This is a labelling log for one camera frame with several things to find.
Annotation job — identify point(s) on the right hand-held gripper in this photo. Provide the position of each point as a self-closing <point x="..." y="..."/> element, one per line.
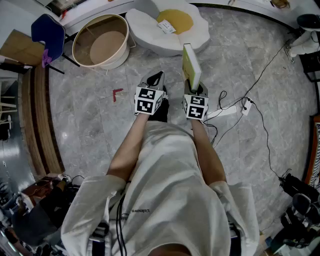
<point x="195" y="110"/>

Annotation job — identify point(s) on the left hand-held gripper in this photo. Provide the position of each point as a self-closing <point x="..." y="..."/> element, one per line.
<point x="147" y="102"/>

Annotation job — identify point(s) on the green-bordered book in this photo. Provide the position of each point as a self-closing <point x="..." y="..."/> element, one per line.
<point x="190" y="62"/>

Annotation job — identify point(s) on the fried egg shaped cushion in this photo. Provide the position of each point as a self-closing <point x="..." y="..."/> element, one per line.
<point x="150" y="35"/>

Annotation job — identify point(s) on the person's right forearm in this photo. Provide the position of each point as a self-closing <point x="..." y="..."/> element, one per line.
<point x="208" y="160"/>

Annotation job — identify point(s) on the person's left forearm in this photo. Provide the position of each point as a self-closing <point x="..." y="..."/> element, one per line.
<point x="125" y="155"/>

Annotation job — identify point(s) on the person's black trouser leg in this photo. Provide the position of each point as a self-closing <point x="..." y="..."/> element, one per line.
<point x="160" y="112"/>

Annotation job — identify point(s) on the white power strip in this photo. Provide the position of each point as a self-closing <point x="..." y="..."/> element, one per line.
<point x="222" y="112"/>

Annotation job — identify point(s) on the red tape mark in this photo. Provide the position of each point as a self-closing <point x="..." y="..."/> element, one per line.
<point x="115" y="95"/>

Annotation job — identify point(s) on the white wet wipes packet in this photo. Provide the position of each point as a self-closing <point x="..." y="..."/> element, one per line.
<point x="167" y="27"/>

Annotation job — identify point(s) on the purple cloth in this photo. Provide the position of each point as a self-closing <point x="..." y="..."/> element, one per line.
<point x="46" y="58"/>

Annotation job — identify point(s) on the blue chair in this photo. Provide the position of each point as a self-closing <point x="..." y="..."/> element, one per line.
<point x="48" y="35"/>

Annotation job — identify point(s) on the person's white t-shirt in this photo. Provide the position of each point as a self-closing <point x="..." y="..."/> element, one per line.
<point x="162" y="200"/>

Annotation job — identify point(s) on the black cabinet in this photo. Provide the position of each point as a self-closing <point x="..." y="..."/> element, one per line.
<point x="312" y="67"/>

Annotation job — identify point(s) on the woven basket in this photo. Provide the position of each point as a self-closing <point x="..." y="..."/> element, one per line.
<point x="280" y="3"/>

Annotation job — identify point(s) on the curved wooden bench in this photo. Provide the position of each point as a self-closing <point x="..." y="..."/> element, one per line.
<point x="40" y="120"/>

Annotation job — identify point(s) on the brown cardboard box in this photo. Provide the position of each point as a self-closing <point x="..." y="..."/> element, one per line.
<point x="20" y="51"/>

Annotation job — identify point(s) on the black equipment pile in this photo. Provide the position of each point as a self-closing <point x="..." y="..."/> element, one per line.
<point x="302" y="205"/>

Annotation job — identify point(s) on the black bag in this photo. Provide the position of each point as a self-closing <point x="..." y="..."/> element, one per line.
<point x="42" y="215"/>

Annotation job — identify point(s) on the orange wooden frame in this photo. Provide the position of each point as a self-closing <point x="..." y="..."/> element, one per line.
<point x="313" y="155"/>

